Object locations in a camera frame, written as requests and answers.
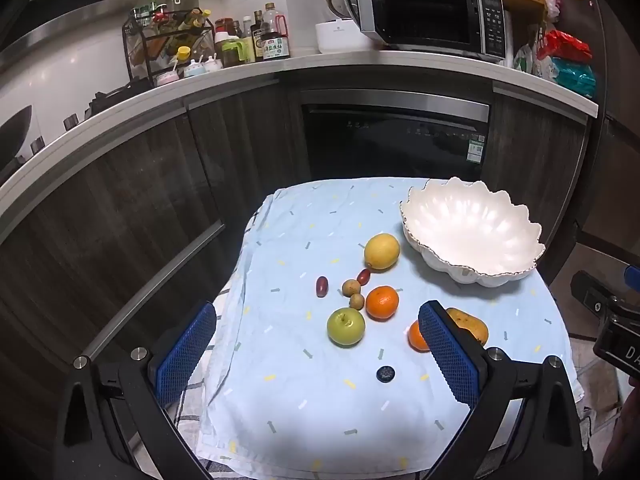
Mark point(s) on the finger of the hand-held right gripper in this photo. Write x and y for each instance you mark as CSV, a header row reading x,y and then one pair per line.
x,y
595,292
632,276

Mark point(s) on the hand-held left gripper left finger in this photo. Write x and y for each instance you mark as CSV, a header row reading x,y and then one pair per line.
x,y
185,355

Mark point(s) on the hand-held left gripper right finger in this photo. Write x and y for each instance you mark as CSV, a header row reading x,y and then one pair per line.
x,y
450,355

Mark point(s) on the orange tangerine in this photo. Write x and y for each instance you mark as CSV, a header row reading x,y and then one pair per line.
x,y
416,336
382,302

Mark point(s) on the dark blueberry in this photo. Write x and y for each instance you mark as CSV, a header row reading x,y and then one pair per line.
x,y
385,373

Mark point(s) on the green apple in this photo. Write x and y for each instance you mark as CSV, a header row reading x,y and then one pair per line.
x,y
346,326

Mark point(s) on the brown longan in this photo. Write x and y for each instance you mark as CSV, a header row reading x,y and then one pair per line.
x,y
356,301
350,288

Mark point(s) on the red jujube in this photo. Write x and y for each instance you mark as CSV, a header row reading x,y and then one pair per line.
x,y
363,276
321,286

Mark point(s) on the yellow lemon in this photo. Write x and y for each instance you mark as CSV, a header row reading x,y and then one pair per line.
x,y
381,251

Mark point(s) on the white scalloped bowl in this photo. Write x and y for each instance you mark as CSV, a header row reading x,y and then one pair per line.
x,y
470,225

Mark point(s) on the white checked cloth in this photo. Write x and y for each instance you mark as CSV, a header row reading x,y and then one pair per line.
x,y
192,400

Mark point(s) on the light blue patterned tablecloth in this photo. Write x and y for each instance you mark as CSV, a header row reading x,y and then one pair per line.
x,y
300,385

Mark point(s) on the teal plastic bag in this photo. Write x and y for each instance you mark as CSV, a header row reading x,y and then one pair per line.
x,y
575,77

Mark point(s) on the dark wooden base cabinet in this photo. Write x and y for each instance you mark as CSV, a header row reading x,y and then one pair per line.
x,y
240,150

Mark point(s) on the black built-in dishwasher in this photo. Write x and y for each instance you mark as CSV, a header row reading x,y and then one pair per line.
x,y
390,145

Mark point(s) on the dark grey refrigerator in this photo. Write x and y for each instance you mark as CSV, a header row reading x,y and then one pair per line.
x,y
600,60

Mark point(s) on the red plastic bag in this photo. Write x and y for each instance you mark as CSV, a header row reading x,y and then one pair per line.
x,y
567,46

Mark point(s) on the green white plastic bag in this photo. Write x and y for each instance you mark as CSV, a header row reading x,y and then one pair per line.
x,y
525,60

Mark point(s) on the black gas stove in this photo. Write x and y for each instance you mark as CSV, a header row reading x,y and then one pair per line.
x,y
107,97

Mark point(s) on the white kitchen countertop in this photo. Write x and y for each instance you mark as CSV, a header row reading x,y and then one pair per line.
x,y
200,82

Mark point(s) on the pink condiment jar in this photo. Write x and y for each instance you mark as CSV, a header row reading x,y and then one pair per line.
x,y
166,78

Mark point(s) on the black wok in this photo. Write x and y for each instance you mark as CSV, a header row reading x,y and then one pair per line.
x,y
12,135

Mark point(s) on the blue condiment jar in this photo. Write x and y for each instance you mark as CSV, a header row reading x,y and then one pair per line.
x,y
192,68

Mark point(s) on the white condiment jar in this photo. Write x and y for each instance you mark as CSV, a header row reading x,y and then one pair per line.
x,y
212,63

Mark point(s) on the yellow cap bottle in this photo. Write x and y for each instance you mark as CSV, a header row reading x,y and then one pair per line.
x,y
183,53

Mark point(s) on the green oil jug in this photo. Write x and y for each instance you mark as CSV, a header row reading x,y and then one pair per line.
x,y
237,52

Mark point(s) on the large soy sauce bottle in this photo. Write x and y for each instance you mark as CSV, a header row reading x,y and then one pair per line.
x,y
275,47

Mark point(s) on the silver black microwave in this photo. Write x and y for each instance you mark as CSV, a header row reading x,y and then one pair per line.
x,y
425,20

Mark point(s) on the dark glass bottle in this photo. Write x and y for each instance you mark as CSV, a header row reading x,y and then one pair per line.
x,y
257,35

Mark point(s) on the red lid jar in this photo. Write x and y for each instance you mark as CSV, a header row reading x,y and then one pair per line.
x,y
224,26

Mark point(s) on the white rice cooker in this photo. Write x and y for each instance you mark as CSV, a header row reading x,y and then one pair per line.
x,y
335,0

